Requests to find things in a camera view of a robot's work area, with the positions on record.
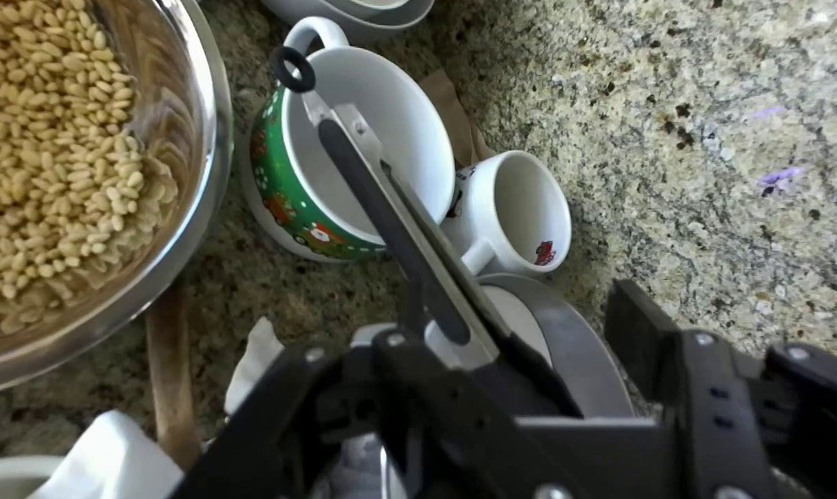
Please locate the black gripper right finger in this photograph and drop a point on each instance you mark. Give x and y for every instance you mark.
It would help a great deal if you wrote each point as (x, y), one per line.
(725, 417)

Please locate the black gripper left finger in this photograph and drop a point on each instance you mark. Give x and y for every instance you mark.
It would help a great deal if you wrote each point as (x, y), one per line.
(344, 417)

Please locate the black and silver spatula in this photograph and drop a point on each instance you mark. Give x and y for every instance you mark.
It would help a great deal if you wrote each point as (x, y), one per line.
(391, 212)

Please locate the wide shallow silver bowl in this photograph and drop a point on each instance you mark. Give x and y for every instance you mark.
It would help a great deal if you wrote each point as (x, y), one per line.
(174, 212)

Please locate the white ceramic bowl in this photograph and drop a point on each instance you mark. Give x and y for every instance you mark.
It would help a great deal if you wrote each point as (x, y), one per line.
(6, 474)

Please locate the brown wooden stick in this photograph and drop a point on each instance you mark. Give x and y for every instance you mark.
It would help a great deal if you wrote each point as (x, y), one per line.
(174, 379)

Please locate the green Christmas mug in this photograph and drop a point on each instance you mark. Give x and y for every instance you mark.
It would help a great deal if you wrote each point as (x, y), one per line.
(289, 194)

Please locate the white cloth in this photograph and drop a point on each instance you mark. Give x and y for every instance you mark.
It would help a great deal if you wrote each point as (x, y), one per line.
(116, 462)

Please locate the small purple scrap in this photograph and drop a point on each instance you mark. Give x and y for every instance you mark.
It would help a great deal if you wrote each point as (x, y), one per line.
(781, 179)

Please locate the small white cup red mark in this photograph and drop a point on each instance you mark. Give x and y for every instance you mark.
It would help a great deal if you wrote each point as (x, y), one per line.
(520, 203)

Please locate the beige grains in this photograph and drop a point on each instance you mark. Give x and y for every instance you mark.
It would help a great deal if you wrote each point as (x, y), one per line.
(48, 140)

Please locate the white cup with saucer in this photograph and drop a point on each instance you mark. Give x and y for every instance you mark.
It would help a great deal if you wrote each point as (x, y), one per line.
(378, 3)

